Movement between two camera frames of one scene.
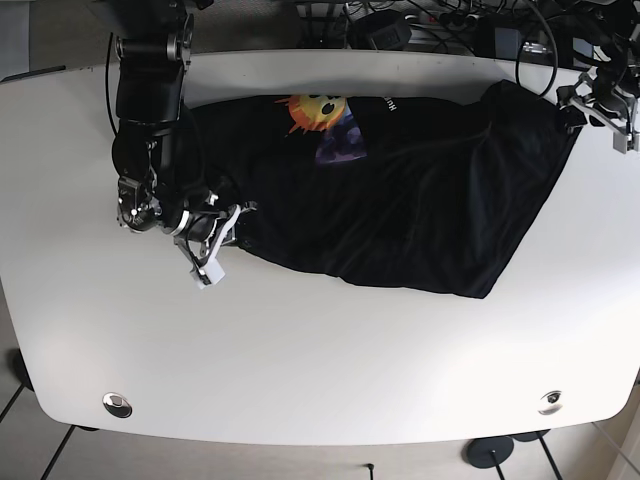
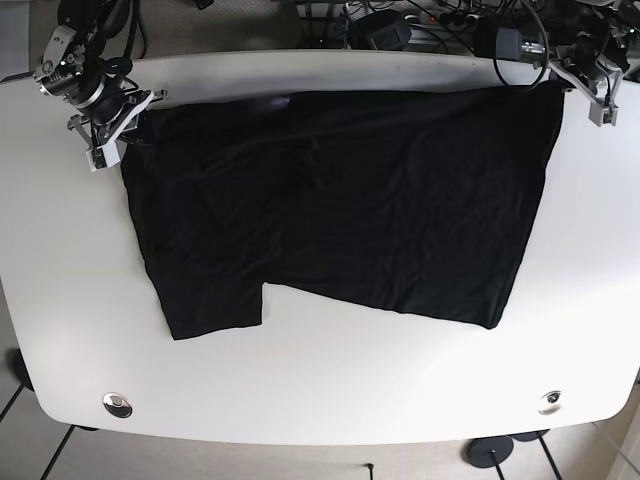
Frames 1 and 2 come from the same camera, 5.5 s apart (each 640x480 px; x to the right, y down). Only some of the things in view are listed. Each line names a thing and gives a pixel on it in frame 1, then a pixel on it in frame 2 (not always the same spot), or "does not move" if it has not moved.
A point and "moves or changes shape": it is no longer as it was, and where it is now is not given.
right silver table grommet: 551,403 does not move
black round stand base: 487,452 does not move
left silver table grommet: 117,404 does not move
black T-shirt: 435,190 moves or changes shape
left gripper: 206,266 -> 106,155
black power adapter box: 385,29 does not move
